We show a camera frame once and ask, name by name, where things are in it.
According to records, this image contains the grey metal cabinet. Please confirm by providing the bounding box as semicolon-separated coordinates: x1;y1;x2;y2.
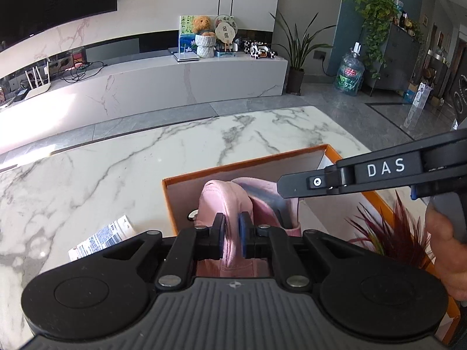
368;22;422;97

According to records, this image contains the white cream tube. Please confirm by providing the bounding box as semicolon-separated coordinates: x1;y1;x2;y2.
67;214;141;262

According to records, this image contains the potted long-leaf plant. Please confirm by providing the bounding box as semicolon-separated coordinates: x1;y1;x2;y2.
269;11;336;95

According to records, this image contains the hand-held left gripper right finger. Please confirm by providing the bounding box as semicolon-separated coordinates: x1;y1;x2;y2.
238;211;369;292

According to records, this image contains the round paper fan on stand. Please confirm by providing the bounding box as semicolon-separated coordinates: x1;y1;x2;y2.
213;15;239;53

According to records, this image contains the white router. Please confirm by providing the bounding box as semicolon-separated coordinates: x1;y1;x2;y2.
25;64;52;100

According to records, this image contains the black television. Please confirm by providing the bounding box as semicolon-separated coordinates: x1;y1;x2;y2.
0;0;119;53

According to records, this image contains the marble tv cabinet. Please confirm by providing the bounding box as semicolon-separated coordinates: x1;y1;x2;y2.
0;49;289;143

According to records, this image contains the blue landscape painting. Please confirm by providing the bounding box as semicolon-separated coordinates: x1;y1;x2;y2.
179;15;205;53

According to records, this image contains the person's right hand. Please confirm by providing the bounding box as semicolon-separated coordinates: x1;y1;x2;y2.
425;204;467;307

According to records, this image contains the pink cloth cap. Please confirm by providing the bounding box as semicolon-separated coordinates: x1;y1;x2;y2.
195;178;302;278

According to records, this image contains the red artificial plant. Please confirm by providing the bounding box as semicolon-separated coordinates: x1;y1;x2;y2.
345;190;436;270

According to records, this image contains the marble desktop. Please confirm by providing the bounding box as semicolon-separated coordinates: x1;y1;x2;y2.
0;106;413;340

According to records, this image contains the hanging ivy plant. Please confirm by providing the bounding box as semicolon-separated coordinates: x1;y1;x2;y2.
352;0;400;81

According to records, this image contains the spotted cow toy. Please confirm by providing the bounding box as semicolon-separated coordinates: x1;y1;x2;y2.
252;43;278;60

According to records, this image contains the water jug with green label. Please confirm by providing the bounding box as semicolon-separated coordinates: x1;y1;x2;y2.
335;43;365;97

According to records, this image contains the black power cable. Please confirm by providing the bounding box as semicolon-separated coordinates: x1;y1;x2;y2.
58;60;108;83

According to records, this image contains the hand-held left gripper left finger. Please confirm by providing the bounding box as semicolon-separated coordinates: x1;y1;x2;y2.
102;212;227;292

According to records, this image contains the white paper bag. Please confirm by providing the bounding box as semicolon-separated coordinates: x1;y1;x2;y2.
412;82;431;112

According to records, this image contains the silver laptop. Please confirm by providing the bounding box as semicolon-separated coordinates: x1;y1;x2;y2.
168;47;201;63

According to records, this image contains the brown teddy bear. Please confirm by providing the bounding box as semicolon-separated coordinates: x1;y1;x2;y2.
192;15;216;37

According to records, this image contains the orange storage box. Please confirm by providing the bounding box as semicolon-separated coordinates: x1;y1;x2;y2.
161;144;462;347

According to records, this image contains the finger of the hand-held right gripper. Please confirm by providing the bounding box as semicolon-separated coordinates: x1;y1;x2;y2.
276;142;424;199

